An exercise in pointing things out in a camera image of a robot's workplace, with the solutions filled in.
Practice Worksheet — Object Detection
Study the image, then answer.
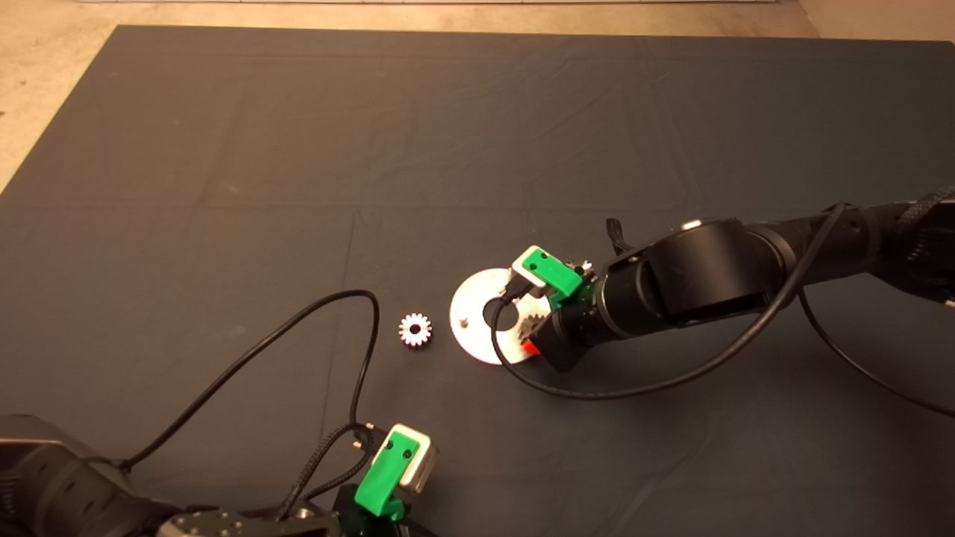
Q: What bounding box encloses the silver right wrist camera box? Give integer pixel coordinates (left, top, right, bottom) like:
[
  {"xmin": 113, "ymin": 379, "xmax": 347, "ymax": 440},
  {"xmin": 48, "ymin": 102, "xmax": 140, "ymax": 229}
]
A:
[{"xmin": 511, "ymin": 245, "xmax": 554, "ymax": 301}]

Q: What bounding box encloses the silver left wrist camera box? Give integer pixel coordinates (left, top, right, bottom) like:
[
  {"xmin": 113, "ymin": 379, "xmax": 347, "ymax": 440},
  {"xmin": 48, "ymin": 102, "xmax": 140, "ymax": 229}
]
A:
[{"xmin": 373, "ymin": 424, "xmax": 439, "ymax": 494}]

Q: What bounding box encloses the bright steel planetary gear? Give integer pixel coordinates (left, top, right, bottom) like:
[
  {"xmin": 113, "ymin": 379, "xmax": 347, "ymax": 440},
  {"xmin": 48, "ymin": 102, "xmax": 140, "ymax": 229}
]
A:
[{"xmin": 398, "ymin": 313, "xmax": 433, "ymax": 348}]

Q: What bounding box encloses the braided black left arm cable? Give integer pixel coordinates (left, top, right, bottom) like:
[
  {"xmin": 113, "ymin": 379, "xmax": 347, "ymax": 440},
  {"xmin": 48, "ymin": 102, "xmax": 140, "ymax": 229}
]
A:
[{"xmin": 276, "ymin": 421, "xmax": 375, "ymax": 519}]

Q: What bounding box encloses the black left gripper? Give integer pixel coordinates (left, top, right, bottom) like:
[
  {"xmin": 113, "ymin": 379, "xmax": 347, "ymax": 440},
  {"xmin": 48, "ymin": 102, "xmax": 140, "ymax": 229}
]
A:
[{"xmin": 332, "ymin": 485, "xmax": 437, "ymax": 537}]

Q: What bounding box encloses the smooth black left camera cable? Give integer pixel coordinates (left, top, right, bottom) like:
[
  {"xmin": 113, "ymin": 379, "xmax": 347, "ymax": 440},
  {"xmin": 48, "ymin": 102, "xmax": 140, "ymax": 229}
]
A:
[{"xmin": 119, "ymin": 289, "xmax": 380, "ymax": 472}]

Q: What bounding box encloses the dark grey table cloth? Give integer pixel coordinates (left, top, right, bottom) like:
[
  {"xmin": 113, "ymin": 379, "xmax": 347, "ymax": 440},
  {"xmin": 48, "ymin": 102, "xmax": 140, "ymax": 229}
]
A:
[{"xmin": 0, "ymin": 26, "xmax": 955, "ymax": 537}]

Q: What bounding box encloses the green left camera mount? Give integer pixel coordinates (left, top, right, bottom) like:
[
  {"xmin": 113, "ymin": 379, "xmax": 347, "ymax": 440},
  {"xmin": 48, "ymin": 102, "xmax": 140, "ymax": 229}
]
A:
[{"xmin": 354, "ymin": 433, "xmax": 419, "ymax": 520}]

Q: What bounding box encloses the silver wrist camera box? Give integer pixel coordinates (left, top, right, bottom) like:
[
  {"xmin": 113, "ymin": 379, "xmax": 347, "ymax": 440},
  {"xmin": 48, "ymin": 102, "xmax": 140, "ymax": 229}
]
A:
[
  {"xmin": 511, "ymin": 245, "xmax": 554, "ymax": 301},
  {"xmin": 373, "ymin": 424, "xmax": 439, "ymax": 494}
]

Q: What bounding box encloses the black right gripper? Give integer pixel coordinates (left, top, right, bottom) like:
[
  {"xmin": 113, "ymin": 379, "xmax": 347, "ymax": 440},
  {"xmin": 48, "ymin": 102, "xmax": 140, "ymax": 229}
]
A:
[{"xmin": 522, "ymin": 283, "xmax": 609, "ymax": 372}]

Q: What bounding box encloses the round metal carrier plate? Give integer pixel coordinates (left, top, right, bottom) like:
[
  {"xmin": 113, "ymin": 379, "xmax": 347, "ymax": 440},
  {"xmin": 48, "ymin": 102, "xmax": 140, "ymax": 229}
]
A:
[{"xmin": 449, "ymin": 267, "xmax": 542, "ymax": 366}]

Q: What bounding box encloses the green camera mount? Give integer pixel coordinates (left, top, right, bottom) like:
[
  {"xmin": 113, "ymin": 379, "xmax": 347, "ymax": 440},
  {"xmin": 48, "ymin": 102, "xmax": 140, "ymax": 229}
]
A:
[
  {"xmin": 520, "ymin": 250, "xmax": 592, "ymax": 308},
  {"xmin": 354, "ymin": 433, "xmax": 419, "ymax": 520}
]

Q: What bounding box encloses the green right camera mount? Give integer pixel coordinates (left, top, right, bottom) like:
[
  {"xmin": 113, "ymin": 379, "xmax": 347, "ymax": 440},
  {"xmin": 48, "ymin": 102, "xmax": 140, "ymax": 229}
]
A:
[{"xmin": 520, "ymin": 250, "xmax": 592, "ymax": 308}]

